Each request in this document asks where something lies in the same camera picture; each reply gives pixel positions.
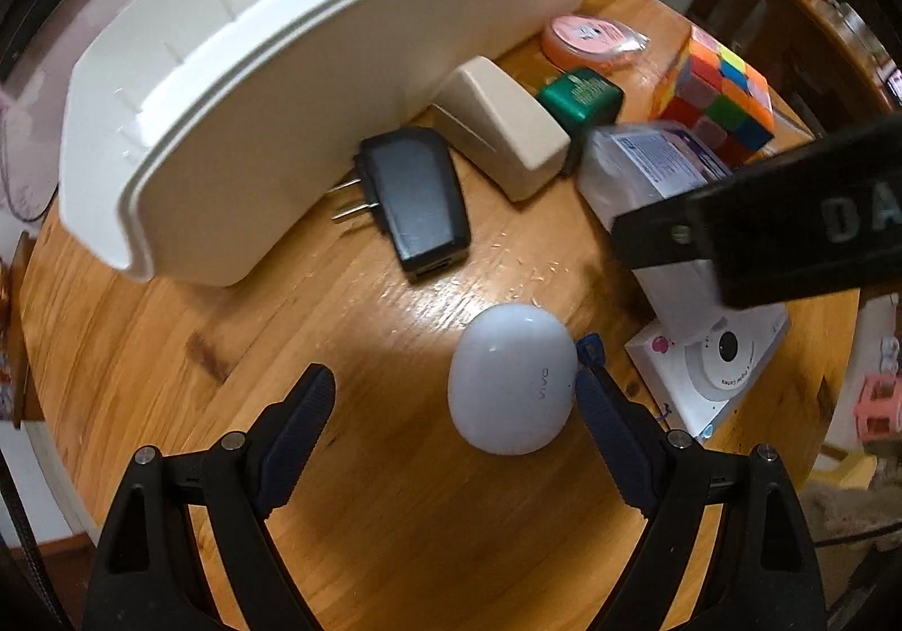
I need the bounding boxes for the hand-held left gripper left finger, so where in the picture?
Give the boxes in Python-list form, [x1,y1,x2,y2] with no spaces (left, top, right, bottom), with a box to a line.
[85,361,337,631]

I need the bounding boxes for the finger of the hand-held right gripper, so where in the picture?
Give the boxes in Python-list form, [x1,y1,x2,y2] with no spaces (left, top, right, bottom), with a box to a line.
[610,176,720,272]

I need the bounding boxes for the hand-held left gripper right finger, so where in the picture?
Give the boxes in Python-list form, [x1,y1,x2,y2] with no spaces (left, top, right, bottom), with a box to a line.
[574,333,829,631]

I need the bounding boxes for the clear plastic packet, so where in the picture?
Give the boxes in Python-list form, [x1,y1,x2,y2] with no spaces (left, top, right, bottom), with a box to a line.
[576,120,737,233]

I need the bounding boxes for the small white box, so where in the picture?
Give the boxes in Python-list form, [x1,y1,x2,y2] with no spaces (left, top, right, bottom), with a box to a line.
[630,254,727,325]

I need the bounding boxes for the white earbuds case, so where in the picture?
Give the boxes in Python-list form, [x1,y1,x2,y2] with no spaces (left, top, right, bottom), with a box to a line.
[448,303,580,457]

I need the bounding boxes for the white camera box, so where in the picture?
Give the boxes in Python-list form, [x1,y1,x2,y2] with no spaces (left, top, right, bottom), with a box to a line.
[624,303,790,442]

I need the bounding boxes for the green small box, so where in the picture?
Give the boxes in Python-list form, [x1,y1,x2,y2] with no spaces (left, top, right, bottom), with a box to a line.
[536,67,625,175]

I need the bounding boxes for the colourful puzzle cube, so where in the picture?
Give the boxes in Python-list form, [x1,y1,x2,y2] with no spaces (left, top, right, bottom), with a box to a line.
[648,25,776,170]

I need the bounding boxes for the beige wedge-shaped case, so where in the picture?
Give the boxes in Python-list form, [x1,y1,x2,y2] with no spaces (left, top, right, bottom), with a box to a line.
[431,56,573,204]

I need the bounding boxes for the black power adapter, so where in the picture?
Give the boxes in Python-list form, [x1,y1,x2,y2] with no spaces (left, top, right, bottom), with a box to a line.
[331,127,473,283]

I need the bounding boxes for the white plastic bin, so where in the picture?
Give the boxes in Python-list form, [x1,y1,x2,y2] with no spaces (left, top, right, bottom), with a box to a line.
[58,0,620,288]

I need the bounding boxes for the pink toy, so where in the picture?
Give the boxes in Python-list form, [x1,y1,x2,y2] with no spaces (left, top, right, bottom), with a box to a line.
[852,373,902,445]

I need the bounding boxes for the pink tape roll packet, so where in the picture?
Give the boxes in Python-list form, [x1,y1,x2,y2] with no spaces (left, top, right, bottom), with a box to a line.
[541,14,648,74]

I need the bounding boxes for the yellow stool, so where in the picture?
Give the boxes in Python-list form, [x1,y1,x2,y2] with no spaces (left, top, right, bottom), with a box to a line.
[821,448,875,491]

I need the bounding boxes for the black braided cable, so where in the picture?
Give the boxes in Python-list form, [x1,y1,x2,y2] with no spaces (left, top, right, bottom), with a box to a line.
[0,455,50,631]

